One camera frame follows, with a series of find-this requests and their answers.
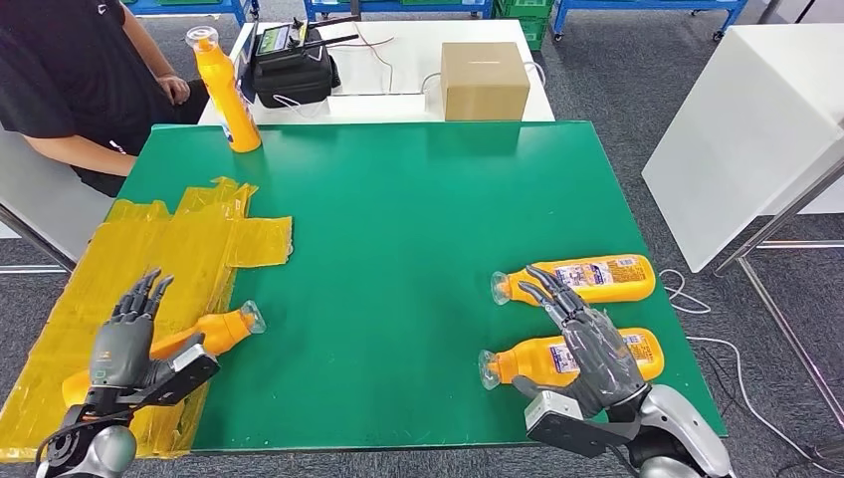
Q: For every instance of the blue metal cart frame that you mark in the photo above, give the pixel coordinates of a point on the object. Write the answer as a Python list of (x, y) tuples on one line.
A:
[(649, 5), (191, 5), (395, 5)]

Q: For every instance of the green plastic crate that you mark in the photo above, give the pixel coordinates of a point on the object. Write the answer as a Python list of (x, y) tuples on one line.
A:
[(531, 23)]

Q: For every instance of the person's left forearm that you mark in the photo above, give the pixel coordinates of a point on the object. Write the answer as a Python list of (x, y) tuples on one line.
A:
[(148, 43)]

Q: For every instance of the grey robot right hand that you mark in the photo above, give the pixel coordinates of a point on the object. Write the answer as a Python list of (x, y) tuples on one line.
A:
[(603, 366)]

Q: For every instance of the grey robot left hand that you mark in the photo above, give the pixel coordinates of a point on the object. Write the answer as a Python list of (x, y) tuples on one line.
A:
[(122, 353)]

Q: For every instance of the person's left hand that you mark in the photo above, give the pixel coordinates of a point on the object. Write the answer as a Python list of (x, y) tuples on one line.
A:
[(177, 89)]

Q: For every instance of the yellow plastic sheet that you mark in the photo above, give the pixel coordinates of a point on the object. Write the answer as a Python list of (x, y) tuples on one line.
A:
[(79, 277)]

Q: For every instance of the person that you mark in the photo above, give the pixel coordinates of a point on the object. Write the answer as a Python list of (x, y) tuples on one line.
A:
[(59, 66)]

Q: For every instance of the white side table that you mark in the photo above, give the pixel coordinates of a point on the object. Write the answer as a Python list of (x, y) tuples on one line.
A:
[(43, 198)]

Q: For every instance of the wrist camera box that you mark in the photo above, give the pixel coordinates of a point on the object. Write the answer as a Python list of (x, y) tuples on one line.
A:
[(550, 415), (191, 369)]

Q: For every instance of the brown cardboard box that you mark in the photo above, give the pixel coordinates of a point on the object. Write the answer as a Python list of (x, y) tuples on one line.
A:
[(485, 82)]

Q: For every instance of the orange plastic bottle clear cap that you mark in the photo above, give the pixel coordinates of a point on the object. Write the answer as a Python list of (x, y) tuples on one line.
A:
[(527, 366), (231, 105), (217, 330), (636, 291)]

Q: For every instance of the black carrying bag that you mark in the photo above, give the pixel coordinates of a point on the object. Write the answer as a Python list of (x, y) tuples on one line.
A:
[(297, 82)]

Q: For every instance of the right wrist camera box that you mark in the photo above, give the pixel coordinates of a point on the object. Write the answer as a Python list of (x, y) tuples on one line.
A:
[(550, 415)]

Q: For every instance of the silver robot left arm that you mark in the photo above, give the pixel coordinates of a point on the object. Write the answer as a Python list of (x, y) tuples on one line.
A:
[(99, 448)]

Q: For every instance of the white desk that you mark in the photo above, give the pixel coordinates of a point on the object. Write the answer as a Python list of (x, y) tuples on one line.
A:
[(412, 66)]

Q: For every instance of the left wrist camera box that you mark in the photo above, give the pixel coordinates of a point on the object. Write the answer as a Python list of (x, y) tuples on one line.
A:
[(191, 369)]

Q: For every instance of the tablet in dark case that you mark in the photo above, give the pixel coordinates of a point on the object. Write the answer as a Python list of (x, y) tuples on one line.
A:
[(245, 72)]

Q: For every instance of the white table with metal legs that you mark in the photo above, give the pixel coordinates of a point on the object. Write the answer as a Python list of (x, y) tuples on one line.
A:
[(748, 132)]

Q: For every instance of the person's right forearm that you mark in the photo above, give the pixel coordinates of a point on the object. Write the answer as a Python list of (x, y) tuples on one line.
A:
[(82, 157)]

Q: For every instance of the black remote controller with antennas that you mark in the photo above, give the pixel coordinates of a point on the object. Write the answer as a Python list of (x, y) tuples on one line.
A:
[(277, 41)]

